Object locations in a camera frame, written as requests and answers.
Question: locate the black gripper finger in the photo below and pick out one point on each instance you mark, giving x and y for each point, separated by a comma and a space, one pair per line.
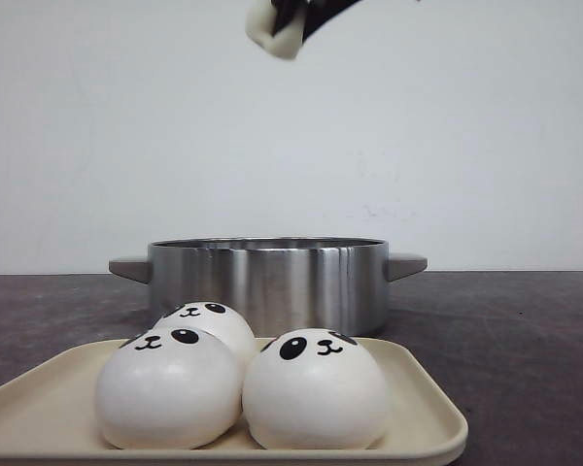
303, 18

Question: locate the panda bun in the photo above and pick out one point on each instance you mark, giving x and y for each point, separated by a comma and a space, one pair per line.
168, 388
219, 320
258, 27
315, 388

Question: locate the stainless steel steamer pot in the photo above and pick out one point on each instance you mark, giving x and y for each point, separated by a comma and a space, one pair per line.
276, 284

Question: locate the cream plastic tray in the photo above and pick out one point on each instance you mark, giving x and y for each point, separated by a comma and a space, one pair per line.
46, 418

